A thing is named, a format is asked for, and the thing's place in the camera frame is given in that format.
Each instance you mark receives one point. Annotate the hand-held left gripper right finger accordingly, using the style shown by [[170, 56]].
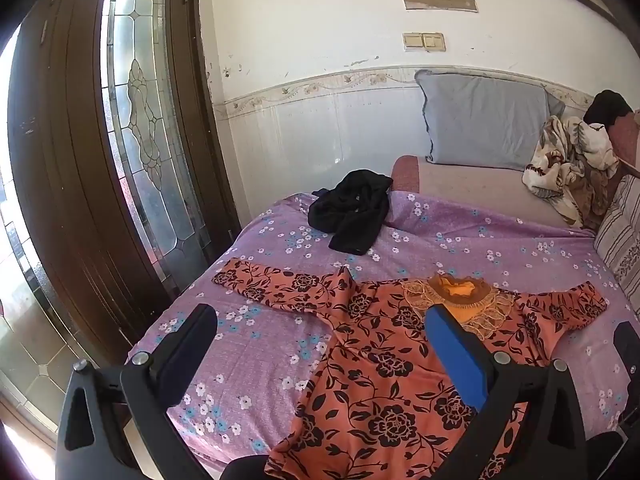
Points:
[[457, 355]]

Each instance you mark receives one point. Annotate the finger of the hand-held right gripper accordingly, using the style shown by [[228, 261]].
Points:
[[629, 360]]

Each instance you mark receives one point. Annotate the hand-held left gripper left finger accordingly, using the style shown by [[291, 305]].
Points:
[[192, 355]]

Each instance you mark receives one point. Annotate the orange black floral dress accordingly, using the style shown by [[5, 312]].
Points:
[[380, 360]]

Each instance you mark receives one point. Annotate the purple floral bedsheet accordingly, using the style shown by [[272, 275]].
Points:
[[450, 250]]

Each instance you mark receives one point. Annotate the striped floral cushion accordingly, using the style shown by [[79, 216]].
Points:
[[622, 240]]

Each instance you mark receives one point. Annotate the pink sofa bed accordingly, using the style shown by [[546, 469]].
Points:
[[475, 190]]

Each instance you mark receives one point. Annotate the black garment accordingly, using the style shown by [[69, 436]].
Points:
[[350, 210]]

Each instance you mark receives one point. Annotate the glass side window panel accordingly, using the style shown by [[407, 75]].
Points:
[[20, 270]]

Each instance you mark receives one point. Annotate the beige floral blanket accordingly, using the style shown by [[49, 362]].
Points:
[[565, 160]]

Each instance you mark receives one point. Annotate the grey pillow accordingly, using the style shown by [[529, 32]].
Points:
[[480, 120]]

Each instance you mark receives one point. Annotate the brown stained glass door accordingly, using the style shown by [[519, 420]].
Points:
[[145, 110]]

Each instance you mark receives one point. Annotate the black cloth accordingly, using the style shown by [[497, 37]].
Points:
[[607, 105]]

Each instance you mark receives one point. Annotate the beige wall switch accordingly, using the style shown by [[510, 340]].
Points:
[[434, 42], [413, 41]]

